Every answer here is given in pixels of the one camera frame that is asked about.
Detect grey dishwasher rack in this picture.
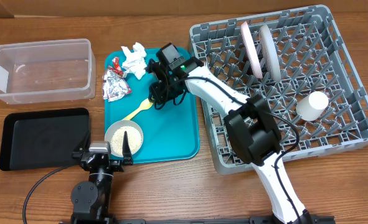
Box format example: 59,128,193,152
189,5,368,161

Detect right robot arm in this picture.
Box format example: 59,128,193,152
146,57,312,223

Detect white plastic cup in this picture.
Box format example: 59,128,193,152
296,91,329,121

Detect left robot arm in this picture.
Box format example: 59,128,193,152
70,133,133,223

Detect clear plastic bin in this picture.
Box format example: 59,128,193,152
0,39,97,105

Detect grey deep plate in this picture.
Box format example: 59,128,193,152
259,24,281,82

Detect yellow plastic spoon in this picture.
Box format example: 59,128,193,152
123,98,153,120

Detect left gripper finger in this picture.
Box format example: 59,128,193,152
122,131,132,159
78,131,90,152

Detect white plate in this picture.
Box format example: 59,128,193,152
240,21,263,79

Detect crumpled white napkin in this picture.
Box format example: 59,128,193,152
121,42,147,80

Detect grey bowl with rice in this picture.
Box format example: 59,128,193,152
105,120,144,157

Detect crumpled foil wrapper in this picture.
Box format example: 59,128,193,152
103,57,132,102

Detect black plastic tray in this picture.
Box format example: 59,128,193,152
0,108,90,171

